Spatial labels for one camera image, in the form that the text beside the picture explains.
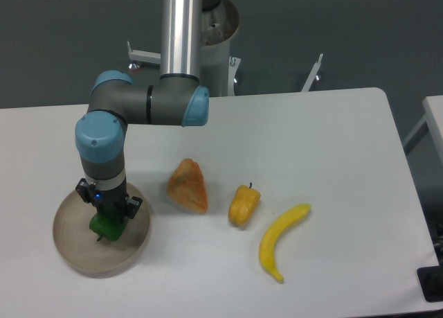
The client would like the orange triangular pastry toy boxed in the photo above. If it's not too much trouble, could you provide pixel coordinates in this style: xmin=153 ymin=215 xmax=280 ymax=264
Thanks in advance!
xmin=167 ymin=158 xmax=208 ymax=214

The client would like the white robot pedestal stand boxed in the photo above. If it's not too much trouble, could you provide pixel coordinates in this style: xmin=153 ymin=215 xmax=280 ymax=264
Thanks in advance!
xmin=127 ymin=0 xmax=323 ymax=96

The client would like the black device at table edge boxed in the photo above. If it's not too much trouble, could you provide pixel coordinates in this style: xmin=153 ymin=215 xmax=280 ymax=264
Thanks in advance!
xmin=417 ymin=265 xmax=442 ymax=303

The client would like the yellow toy pepper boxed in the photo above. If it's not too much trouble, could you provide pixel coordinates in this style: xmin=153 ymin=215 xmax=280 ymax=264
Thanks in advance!
xmin=228 ymin=182 xmax=261 ymax=227

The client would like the yellow toy banana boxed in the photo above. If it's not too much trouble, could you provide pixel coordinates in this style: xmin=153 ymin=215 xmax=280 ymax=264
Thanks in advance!
xmin=258 ymin=203 xmax=311 ymax=283

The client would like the green toy pepper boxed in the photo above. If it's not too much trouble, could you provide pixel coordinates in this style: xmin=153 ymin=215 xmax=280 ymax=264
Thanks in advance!
xmin=89 ymin=212 xmax=127 ymax=241

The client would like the beige round plate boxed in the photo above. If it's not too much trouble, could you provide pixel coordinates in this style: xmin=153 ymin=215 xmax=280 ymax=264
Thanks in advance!
xmin=53 ymin=183 xmax=151 ymax=278

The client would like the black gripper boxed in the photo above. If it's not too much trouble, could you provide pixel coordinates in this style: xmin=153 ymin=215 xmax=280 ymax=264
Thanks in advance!
xmin=75 ymin=178 xmax=143 ymax=219

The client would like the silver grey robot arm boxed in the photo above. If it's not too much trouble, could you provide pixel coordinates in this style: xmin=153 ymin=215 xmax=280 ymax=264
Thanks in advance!
xmin=75 ymin=0 xmax=221 ymax=220

